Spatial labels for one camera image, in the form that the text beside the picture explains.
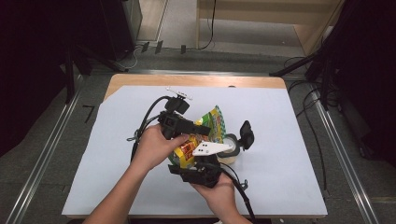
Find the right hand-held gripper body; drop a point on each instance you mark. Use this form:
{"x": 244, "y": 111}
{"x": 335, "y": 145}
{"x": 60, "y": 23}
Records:
{"x": 204, "y": 174}

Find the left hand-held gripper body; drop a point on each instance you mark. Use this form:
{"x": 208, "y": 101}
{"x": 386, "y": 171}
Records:
{"x": 174, "y": 124}

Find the green yellow spouted pouch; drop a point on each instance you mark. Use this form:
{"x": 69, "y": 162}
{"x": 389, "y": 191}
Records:
{"x": 214, "y": 124}

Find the clear jar with dark lid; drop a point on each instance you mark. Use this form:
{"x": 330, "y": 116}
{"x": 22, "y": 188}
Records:
{"x": 247, "y": 135}

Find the person's right hand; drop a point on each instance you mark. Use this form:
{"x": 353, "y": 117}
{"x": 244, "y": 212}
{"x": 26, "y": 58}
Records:
{"x": 221, "y": 196}

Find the person's left hand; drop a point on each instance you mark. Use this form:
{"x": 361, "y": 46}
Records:
{"x": 152, "y": 149}

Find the wooden table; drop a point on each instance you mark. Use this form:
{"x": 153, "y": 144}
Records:
{"x": 186, "y": 80}

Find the small black floor block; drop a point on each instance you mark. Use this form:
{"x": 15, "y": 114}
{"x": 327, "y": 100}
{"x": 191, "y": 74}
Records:
{"x": 145, "y": 46}
{"x": 158, "y": 46}
{"x": 183, "y": 48}

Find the white paper sheet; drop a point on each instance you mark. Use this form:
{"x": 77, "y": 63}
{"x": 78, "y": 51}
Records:
{"x": 280, "y": 186}

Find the black tripod stand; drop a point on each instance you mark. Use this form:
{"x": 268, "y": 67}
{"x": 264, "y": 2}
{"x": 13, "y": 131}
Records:
{"x": 292, "y": 66}

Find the black metal stand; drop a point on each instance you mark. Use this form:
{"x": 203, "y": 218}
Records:
{"x": 70, "y": 81}

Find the black cabinet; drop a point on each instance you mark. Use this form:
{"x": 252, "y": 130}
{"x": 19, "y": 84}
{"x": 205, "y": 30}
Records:
{"x": 118, "y": 25}

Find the light wooden cabinet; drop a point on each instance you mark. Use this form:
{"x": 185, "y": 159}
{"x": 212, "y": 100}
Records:
{"x": 249, "y": 12}

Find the black curtain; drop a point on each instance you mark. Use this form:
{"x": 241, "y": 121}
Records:
{"x": 367, "y": 77}
{"x": 31, "y": 62}

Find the long metal floor rail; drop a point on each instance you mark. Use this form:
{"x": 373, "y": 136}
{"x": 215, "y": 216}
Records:
{"x": 342, "y": 155}
{"x": 45, "y": 155}

